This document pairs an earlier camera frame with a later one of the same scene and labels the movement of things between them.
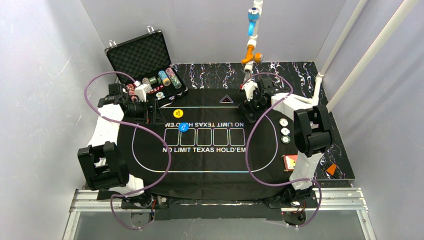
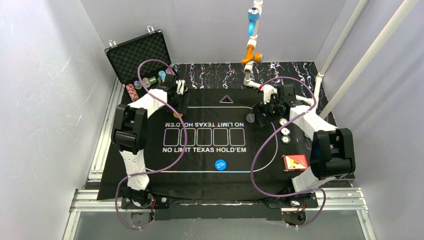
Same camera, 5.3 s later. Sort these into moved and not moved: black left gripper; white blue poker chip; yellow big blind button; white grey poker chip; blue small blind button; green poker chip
Moved: blue small blind button; black left gripper
Not moved: white blue poker chip; green poker chip; white grey poker chip; yellow big blind button
